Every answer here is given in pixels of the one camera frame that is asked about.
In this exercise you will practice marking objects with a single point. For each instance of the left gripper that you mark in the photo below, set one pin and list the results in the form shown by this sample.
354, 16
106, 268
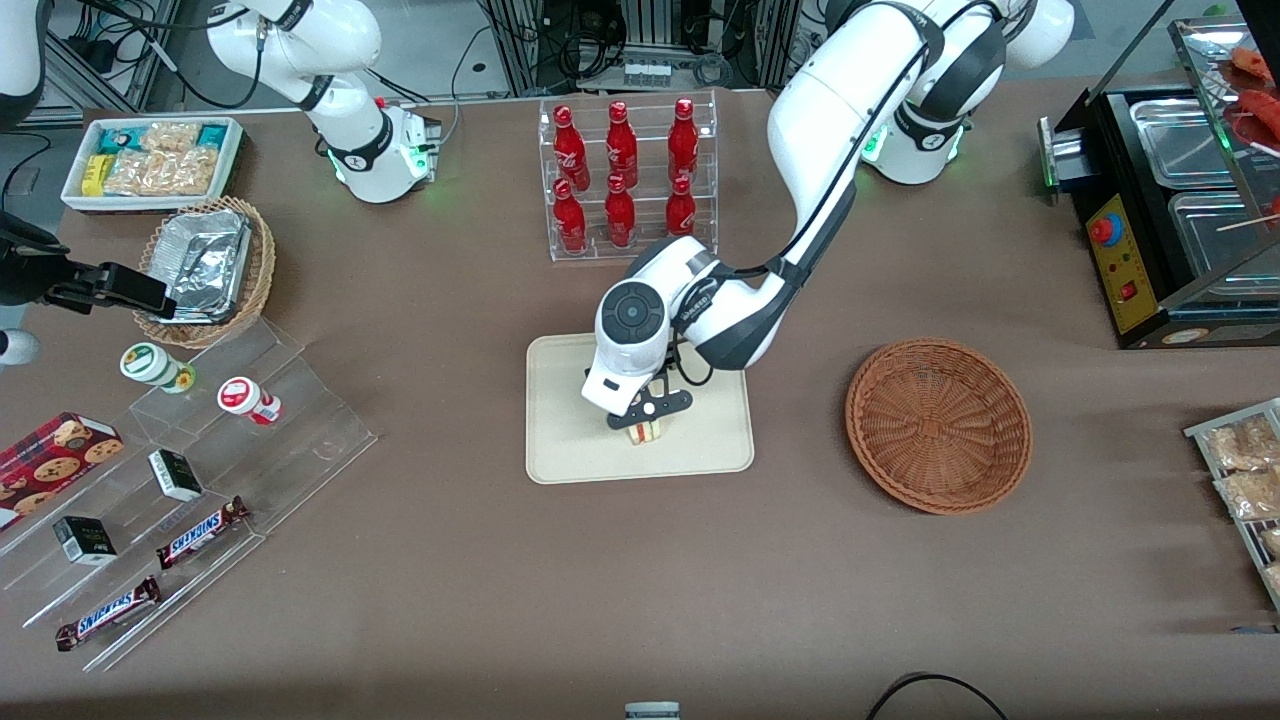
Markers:
587, 372

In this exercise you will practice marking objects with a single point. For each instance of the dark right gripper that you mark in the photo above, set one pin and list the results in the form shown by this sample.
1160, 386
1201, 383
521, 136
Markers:
22, 272

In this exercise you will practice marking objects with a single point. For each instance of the triangular sandwich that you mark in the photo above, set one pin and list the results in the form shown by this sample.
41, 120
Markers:
645, 434

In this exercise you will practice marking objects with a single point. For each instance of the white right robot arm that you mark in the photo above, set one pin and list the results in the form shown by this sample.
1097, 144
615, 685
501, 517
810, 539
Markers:
365, 150

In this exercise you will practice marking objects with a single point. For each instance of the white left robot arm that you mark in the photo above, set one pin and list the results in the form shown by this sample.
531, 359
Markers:
830, 100

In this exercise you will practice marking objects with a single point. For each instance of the beige plastic tray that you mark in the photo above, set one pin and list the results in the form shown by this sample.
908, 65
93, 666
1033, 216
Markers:
570, 440

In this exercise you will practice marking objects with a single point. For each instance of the light wicker basket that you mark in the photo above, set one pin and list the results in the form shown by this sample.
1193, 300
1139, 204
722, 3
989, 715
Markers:
262, 270

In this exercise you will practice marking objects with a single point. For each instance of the brown wicker basket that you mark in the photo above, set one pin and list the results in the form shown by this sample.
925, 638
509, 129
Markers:
935, 425

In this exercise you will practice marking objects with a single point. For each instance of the green lid drink cup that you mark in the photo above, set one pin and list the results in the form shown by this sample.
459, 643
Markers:
148, 363

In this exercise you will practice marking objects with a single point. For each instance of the aluminium foil container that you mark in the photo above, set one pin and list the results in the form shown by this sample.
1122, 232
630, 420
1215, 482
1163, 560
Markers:
205, 260

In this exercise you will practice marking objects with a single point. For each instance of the yellow snack packet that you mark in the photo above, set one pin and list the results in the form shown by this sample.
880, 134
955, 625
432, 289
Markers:
97, 175

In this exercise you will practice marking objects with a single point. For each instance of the large clear puffed snack bag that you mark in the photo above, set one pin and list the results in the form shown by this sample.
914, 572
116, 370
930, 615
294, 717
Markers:
165, 173

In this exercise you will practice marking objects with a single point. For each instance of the clear acrylic bottle rack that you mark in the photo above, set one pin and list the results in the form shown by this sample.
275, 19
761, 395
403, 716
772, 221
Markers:
645, 235

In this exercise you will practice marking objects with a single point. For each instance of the teal snack packet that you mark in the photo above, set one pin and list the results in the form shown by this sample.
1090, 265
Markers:
212, 135
118, 138

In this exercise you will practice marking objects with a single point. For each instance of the red lid drink cup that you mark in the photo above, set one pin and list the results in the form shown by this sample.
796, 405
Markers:
240, 395

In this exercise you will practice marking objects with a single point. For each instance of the small clear puffed snack bag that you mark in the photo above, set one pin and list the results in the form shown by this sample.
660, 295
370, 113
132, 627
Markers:
170, 137

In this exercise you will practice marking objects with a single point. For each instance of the white snack bin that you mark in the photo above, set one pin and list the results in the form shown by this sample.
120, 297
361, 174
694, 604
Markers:
235, 165

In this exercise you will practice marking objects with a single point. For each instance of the red cola bottle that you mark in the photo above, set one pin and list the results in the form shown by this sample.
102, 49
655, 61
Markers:
569, 150
570, 220
621, 148
683, 145
680, 215
620, 215

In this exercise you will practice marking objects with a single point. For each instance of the red cookie box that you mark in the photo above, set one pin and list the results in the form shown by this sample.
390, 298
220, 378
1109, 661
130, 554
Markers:
50, 460

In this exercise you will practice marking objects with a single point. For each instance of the small black box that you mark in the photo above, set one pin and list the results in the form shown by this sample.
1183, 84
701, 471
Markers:
85, 540
175, 475

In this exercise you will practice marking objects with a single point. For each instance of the clear acrylic stepped display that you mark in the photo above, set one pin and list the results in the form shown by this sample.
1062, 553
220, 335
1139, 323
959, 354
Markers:
300, 430

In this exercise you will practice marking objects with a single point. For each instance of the Snickers bar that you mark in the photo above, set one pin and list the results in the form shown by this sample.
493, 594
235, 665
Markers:
200, 533
105, 615

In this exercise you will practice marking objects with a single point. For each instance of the grey device at table edge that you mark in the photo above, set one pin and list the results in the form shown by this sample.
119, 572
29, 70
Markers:
652, 711

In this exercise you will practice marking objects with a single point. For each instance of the black food warmer machine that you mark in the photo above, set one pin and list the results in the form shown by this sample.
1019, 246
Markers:
1150, 300

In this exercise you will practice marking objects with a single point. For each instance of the steel warmer pan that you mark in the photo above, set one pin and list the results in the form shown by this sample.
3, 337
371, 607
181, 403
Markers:
1180, 140
1220, 235

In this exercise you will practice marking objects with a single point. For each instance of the clear bag of snacks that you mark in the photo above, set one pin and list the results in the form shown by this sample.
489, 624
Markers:
1240, 445
1250, 495
1273, 580
1270, 543

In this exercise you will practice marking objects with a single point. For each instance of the red sausage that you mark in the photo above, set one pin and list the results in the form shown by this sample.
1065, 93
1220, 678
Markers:
1258, 65
1262, 115

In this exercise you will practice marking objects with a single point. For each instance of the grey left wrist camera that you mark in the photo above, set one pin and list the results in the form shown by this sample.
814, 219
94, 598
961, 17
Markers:
672, 402

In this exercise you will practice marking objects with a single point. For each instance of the aluminium frame rack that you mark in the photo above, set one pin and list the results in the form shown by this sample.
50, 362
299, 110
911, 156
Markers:
520, 50

